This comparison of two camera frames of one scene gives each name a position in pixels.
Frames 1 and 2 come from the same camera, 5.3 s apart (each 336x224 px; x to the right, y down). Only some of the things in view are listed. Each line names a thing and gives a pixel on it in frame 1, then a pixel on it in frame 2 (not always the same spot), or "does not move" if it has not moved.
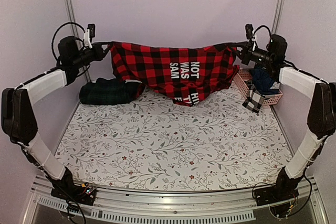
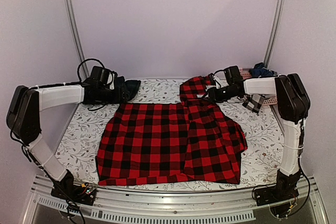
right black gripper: x=245 y=52 -> x=213 y=95
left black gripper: x=99 y=52 -> x=118 y=99
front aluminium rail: x=224 y=204 does not move
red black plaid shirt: x=184 y=75 -> x=193 y=140
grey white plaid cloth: x=255 y=98 does not move
